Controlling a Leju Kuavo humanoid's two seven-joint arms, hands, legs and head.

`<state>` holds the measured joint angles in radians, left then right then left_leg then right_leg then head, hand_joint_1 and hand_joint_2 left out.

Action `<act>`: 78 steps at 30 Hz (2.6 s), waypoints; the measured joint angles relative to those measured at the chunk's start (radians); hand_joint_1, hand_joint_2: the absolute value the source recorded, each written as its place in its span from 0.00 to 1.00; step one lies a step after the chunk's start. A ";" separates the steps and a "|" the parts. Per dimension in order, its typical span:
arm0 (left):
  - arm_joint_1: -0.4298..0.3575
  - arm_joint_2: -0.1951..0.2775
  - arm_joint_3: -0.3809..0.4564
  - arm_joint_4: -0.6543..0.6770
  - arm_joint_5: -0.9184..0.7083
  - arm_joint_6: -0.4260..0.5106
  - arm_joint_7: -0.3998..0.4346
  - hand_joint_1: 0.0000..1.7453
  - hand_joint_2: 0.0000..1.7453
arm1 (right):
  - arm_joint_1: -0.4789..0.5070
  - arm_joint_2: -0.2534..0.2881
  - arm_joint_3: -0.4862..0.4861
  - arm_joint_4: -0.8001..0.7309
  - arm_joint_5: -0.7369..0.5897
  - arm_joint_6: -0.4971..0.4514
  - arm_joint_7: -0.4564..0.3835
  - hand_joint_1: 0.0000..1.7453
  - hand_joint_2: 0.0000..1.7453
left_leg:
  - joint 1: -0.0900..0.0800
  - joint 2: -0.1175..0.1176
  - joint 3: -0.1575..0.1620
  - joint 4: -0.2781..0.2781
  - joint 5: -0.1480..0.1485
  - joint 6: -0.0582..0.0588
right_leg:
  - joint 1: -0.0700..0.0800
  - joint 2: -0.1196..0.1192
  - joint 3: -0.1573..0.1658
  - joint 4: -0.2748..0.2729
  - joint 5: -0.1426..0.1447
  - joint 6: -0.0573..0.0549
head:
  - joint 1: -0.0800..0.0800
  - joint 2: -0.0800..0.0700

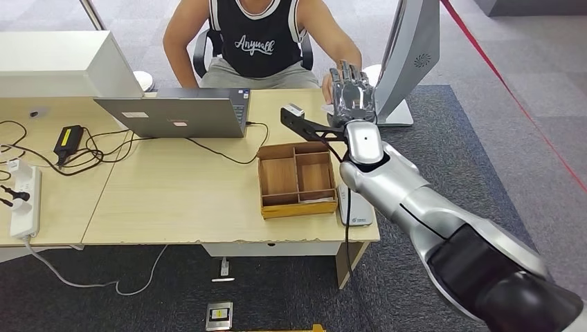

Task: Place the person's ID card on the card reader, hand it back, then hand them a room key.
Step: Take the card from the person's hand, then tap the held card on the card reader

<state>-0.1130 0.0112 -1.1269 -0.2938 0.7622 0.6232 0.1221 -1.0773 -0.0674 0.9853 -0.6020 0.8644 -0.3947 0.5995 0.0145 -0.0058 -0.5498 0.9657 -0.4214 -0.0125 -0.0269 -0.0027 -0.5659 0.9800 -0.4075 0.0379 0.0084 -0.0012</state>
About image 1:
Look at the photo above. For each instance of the stanchion with round white base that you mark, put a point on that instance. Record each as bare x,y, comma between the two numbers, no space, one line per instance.
146,81
372,69

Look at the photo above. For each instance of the metal floor socket box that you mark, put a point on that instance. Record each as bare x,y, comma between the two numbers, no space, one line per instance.
219,315

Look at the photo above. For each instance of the grey block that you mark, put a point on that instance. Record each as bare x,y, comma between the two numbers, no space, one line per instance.
527,7

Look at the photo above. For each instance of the grey laptop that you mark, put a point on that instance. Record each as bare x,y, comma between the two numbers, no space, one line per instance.
179,114

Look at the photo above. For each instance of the light wood desk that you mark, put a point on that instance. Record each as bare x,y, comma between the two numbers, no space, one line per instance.
183,197
62,204

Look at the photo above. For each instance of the black laptop power adapter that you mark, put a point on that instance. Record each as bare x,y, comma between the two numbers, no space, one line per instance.
69,139

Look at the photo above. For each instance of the person's right forearm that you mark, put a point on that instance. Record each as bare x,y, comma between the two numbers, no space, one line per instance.
181,73

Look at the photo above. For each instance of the white desk support panel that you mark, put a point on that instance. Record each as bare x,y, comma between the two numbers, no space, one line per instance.
18,254

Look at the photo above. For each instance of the black plug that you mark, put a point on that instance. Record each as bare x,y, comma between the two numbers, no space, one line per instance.
18,195

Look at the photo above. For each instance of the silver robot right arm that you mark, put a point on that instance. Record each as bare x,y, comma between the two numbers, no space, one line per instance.
412,192

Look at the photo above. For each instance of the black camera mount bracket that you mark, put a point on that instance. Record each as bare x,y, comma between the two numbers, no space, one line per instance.
316,133

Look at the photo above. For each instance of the black office chair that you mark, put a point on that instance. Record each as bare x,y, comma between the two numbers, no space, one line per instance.
201,50

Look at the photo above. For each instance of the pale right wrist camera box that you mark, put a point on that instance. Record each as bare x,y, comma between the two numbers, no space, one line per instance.
294,110

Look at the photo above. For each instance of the white card reader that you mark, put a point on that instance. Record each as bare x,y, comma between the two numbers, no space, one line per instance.
355,215

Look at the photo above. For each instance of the red barrier belt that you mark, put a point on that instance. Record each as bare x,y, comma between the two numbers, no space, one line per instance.
504,85

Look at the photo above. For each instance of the person's left hand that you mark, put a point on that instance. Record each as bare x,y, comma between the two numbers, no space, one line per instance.
327,87

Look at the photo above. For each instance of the white under-desk panel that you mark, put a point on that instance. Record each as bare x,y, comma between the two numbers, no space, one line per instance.
275,249

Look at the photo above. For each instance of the person's left forearm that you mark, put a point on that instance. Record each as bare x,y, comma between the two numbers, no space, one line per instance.
341,46

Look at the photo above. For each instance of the white power strip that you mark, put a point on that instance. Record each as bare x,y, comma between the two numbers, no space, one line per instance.
27,213

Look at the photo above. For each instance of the dark grey rug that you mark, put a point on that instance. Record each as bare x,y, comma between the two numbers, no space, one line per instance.
458,151

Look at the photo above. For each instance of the floor socket with open lid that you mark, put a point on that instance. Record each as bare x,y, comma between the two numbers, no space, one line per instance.
224,266

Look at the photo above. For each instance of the large white box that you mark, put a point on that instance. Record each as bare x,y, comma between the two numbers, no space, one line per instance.
55,62

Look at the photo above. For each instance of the silver kiosk stand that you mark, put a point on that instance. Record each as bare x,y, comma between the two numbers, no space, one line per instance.
408,55

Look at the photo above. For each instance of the person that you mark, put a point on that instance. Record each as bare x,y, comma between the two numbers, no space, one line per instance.
257,50

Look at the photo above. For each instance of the wooden compartment organizer box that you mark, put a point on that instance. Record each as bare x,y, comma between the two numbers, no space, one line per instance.
280,176

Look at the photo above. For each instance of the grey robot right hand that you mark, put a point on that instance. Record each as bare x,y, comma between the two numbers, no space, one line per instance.
353,96

